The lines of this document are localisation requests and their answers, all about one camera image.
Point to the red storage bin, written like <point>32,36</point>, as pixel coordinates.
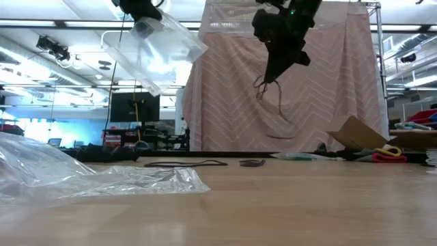
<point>423,116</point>

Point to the black ceiling-mounted device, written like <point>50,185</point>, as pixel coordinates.
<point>51,48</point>
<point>408,58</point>

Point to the cluttered black workbench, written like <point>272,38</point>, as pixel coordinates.
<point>164,136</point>

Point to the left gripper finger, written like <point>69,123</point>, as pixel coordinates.
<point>148,15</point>
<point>142,29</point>

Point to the round ceiling fixture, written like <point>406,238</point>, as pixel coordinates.
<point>104,65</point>

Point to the dark grey loop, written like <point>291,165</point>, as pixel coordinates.
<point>362,155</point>

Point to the small cardboard box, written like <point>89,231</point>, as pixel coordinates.
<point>355,135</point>

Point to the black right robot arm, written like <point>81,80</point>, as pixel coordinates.
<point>304,13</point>

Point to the small blue screen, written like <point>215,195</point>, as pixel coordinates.
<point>54,142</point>

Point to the crumpled clear zip bag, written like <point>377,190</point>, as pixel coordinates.
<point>68,177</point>

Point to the clear zip bag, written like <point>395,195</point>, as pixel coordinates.
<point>164,58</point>
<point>324,157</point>
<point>68,177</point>

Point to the yellow loop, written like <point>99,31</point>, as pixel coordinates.
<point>398,151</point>

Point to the black monitor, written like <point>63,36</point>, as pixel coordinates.
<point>119,109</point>

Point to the metal rack frame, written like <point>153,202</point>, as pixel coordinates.
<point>382,68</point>

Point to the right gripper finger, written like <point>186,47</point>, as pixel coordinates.
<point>284,63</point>
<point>272,68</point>

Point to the red loop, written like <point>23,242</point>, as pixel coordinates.
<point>389,158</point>

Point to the grey round base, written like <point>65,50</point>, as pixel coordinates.
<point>141,147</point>

